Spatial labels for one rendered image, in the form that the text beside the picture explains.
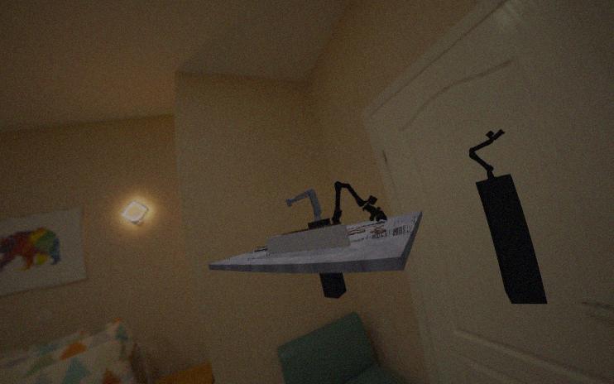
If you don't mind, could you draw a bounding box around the white flat panel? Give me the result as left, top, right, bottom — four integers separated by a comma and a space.
266, 224, 351, 254

